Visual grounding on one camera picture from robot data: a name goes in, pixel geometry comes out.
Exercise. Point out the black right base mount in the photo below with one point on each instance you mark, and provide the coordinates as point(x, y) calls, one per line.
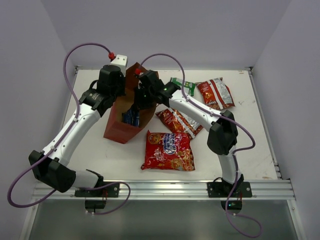
point(219, 188)

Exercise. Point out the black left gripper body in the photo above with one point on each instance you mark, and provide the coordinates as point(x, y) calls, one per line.
point(119, 88)

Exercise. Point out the dark red chip bag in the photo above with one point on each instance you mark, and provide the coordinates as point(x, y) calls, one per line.
point(178, 122)
point(216, 94)

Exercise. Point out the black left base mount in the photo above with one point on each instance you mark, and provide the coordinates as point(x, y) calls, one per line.
point(97, 199)

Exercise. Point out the green snack bag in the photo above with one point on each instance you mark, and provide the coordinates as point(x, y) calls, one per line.
point(189, 87)

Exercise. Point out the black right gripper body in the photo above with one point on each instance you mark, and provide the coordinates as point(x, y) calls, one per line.
point(144, 98)

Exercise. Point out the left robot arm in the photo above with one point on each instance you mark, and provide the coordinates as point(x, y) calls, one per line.
point(51, 164)

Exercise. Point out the blue snack bag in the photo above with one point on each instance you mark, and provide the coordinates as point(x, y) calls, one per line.
point(131, 117)

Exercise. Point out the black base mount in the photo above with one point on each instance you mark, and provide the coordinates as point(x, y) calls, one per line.
point(97, 199)
point(219, 188)

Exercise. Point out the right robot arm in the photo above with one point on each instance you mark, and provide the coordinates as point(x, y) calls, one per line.
point(221, 126)

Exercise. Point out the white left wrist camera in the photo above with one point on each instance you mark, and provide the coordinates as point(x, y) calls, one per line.
point(120, 61)

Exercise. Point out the aluminium mounting rail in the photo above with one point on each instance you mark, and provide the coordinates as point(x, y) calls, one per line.
point(199, 190)

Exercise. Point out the bright red patterned snack bag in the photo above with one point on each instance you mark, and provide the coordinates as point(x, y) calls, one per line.
point(168, 151)

